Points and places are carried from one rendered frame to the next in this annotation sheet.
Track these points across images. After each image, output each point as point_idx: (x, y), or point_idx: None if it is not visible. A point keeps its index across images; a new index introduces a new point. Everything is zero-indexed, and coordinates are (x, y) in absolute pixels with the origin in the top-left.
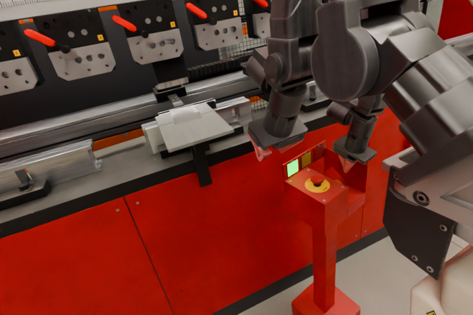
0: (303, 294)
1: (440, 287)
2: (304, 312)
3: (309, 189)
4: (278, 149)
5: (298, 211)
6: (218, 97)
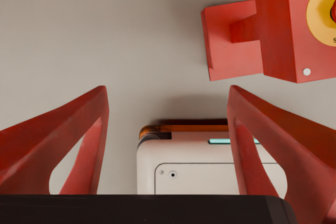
0: (224, 8)
1: None
2: (210, 28)
3: (309, 16)
4: (230, 91)
5: (261, 5)
6: None
